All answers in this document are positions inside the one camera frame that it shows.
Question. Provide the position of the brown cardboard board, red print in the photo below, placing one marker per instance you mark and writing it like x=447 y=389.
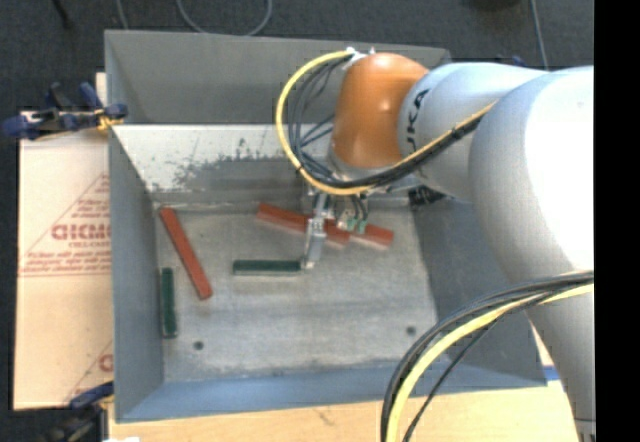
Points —
x=60 y=290

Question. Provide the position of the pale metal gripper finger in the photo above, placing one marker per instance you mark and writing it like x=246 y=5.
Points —
x=319 y=242
x=308 y=250

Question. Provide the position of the dark green flat block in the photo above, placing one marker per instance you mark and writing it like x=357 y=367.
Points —
x=168 y=302
x=265 y=267

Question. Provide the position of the grey metal bin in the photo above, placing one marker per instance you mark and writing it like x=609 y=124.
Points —
x=300 y=320

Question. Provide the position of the red-brown flat block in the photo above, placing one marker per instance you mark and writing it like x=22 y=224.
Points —
x=374 y=236
x=186 y=255
x=282 y=219

